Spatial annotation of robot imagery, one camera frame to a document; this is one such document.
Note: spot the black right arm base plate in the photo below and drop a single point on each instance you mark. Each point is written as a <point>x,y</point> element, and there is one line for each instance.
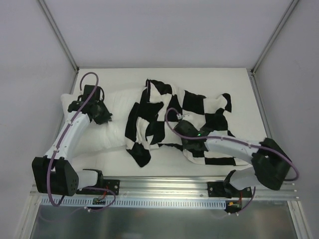
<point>217,190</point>

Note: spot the white slotted cable duct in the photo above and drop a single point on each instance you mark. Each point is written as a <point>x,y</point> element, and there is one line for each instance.
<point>145,203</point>

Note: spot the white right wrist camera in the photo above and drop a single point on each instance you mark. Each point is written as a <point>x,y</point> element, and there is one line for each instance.
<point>187,117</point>

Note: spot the aluminium frame post left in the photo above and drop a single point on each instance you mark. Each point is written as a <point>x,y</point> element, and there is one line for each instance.
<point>53,25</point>

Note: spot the aluminium mounting rail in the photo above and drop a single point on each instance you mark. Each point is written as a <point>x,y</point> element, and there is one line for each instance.
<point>191,188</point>

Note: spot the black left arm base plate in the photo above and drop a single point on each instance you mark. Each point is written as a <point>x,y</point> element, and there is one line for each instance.
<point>111,184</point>

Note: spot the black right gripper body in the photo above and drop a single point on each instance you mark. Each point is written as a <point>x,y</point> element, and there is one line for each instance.
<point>181,127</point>

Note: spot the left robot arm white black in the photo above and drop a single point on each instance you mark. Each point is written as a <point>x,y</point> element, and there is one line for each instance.
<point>53,172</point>

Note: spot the white pillow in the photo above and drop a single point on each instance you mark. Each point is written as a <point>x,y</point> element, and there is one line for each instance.
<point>112,134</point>

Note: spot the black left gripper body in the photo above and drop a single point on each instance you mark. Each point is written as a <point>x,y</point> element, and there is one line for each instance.
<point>103,114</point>

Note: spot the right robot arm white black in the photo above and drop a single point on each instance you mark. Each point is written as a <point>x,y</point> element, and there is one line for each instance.
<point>269,165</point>

